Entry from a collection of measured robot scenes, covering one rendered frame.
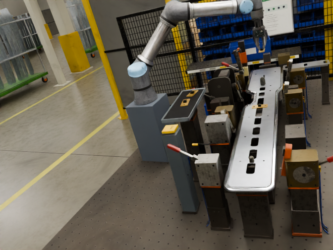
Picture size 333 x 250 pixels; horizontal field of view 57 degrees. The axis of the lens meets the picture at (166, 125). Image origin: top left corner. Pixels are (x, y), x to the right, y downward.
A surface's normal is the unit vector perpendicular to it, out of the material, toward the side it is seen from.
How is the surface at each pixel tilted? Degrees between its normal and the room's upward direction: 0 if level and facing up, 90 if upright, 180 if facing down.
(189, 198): 90
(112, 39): 90
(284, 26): 90
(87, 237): 0
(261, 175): 0
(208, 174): 90
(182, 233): 0
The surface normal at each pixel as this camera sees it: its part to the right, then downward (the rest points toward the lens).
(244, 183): -0.24, -0.88
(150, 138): -0.44, 0.47
